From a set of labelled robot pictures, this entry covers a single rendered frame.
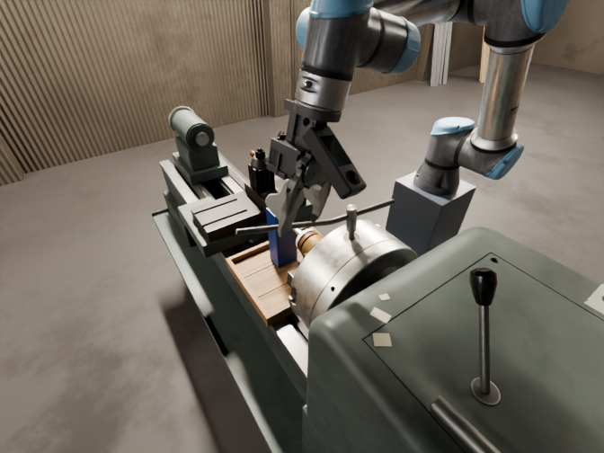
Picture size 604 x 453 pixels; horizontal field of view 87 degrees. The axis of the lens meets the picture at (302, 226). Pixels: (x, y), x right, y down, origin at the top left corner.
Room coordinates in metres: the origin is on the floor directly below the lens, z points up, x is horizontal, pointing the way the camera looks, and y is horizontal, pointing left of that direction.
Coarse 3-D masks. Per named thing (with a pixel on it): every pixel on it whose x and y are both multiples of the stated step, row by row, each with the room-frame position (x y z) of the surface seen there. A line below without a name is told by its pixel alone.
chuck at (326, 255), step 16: (368, 224) 0.59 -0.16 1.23; (336, 240) 0.52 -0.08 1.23; (368, 240) 0.52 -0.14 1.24; (384, 240) 0.52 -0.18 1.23; (320, 256) 0.50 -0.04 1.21; (336, 256) 0.48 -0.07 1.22; (352, 256) 0.47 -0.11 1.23; (304, 272) 0.48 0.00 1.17; (320, 272) 0.46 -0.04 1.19; (336, 272) 0.45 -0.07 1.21; (304, 288) 0.46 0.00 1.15; (320, 288) 0.44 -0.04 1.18; (304, 304) 0.44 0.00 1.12; (304, 320) 0.43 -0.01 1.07
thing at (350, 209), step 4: (348, 208) 0.52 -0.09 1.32; (352, 208) 0.52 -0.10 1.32; (356, 208) 0.52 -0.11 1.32; (348, 212) 0.51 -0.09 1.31; (352, 212) 0.51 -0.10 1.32; (356, 212) 0.52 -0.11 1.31; (348, 216) 0.52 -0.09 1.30; (352, 216) 0.51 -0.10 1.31; (356, 216) 0.52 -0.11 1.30; (348, 220) 0.52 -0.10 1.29; (352, 220) 0.51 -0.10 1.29; (356, 220) 0.52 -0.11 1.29; (348, 224) 0.52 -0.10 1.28; (352, 224) 0.51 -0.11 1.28; (356, 224) 0.52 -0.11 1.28; (348, 228) 0.52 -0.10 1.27; (352, 228) 0.51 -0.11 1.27; (356, 228) 0.52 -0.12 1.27; (348, 232) 0.52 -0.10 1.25; (352, 232) 0.52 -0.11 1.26; (348, 236) 0.53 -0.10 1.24; (352, 236) 0.52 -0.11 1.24
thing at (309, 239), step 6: (306, 234) 0.68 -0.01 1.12; (312, 234) 0.68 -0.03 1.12; (318, 234) 0.68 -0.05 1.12; (300, 240) 0.67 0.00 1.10; (306, 240) 0.66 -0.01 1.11; (312, 240) 0.65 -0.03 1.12; (318, 240) 0.65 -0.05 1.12; (300, 246) 0.66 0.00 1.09; (306, 246) 0.64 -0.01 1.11; (312, 246) 0.63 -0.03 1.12; (300, 252) 0.66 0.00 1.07; (306, 252) 0.63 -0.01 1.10
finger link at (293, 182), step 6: (300, 168) 0.43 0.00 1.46; (294, 174) 0.42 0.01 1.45; (300, 174) 0.41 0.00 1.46; (294, 180) 0.41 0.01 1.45; (300, 180) 0.41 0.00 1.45; (288, 186) 0.41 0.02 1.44; (294, 186) 0.40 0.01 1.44; (300, 186) 0.42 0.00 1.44; (288, 192) 0.41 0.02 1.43; (294, 192) 0.40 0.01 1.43; (288, 198) 0.40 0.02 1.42; (294, 198) 0.41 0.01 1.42; (288, 204) 0.40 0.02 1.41; (288, 210) 0.40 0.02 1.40
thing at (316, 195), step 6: (312, 186) 0.48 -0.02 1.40; (318, 186) 0.46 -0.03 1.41; (324, 186) 0.47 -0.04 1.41; (306, 192) 0.49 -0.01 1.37; (312, 192) 0.47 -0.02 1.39; (318, 192) 0.46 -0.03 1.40; (324, 192) 0.47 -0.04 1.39; (306, 198) 0.49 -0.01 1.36; (312, 198) 0.48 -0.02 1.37; (318, 198) 0.46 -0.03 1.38; (324, 198) 0.47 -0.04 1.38; (312, 204) 0.49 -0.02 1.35; (318, 204) 0.46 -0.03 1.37; (324, 204) 0.47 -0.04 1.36; (318, 210) 0.46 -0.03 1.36; (312, 216) 0.47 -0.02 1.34; (318, 216) 0.46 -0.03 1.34
